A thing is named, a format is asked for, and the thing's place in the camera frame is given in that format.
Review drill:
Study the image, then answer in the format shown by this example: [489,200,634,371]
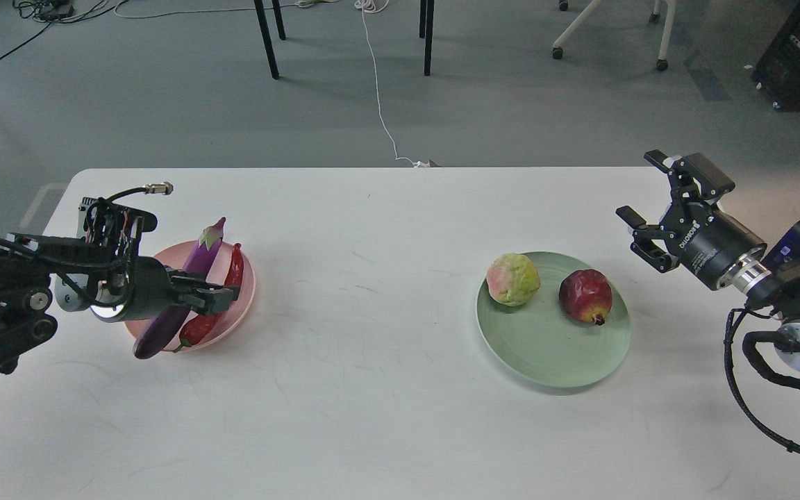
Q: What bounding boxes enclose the black table legs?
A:
[418,0,435,77]
[253,0,287,80]

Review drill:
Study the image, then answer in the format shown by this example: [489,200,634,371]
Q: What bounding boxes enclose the green pink peach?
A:
[485,253,542,307]

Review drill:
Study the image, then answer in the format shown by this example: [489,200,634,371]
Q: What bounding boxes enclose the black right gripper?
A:
[615,149,767,290]

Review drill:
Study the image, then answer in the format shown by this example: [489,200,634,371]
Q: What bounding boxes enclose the white chair base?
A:
[551,0,678,73]

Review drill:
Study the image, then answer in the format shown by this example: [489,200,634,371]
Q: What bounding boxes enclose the white cable on floor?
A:
[353,0,431,169]

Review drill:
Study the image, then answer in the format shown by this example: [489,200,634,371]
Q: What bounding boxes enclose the black cables on floor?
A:
[0,0,130,81]

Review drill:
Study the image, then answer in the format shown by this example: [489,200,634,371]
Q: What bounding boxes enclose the red chili pepper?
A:
[172,243,244,353]

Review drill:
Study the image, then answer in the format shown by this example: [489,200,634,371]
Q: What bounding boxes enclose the black table legs right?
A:
[418,0,435,77]

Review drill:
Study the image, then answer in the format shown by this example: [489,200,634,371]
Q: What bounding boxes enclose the red pomegranate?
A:
[558,269,613,326]

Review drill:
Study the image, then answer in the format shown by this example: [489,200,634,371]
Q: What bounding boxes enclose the pink plate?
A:
[154,240,256,351]

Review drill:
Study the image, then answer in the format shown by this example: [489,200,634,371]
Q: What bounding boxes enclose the green plate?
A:
[475,252,632,389]

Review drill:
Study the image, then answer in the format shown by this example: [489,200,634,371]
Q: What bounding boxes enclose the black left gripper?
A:
[91,257,241,323]

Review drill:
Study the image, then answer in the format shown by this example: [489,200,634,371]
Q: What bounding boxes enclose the black table legs left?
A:
[253,0,287,80]

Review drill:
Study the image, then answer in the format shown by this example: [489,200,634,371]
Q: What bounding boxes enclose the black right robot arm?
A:
[616,151,800,455]

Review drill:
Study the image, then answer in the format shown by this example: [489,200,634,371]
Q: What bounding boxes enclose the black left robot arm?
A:
[0,183,242,374]

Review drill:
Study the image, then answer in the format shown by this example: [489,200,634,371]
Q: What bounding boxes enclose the purple eggplant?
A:
[133,217,226,360]

